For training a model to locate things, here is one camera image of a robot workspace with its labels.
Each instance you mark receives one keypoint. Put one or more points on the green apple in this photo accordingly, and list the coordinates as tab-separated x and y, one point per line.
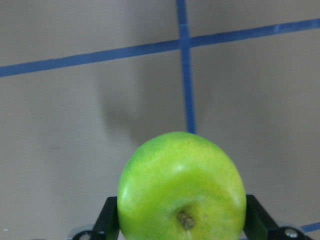
180	186

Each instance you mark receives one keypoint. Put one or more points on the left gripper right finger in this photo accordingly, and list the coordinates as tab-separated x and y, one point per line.
259	225

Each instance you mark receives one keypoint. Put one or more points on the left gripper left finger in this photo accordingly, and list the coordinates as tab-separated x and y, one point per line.
107	226

